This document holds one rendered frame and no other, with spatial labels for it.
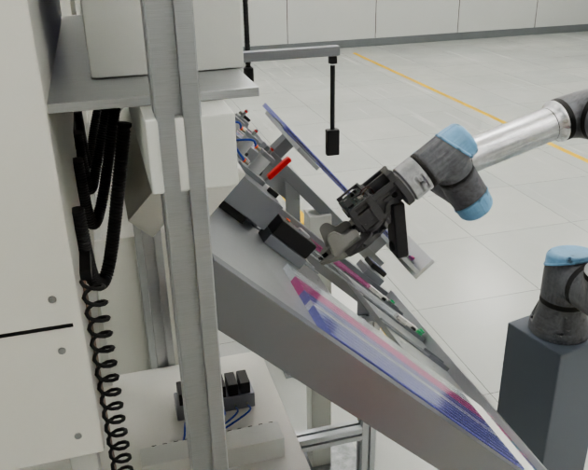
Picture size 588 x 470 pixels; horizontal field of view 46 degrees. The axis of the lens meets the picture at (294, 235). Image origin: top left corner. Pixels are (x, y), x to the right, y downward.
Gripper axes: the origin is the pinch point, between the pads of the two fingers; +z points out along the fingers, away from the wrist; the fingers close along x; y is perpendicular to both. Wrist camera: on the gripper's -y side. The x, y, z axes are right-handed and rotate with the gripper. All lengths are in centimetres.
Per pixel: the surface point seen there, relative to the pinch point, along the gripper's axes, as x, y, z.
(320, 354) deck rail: 49, 21, 6
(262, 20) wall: -760, -140, -109
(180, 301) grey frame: 53, 40, 12
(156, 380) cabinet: -16.1, -6.9, 46.2
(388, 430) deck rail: 49.0, 5.0, 6.4
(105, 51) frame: 38, 60, 3
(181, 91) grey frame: 53, 55, -1
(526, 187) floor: -234, -196, -118
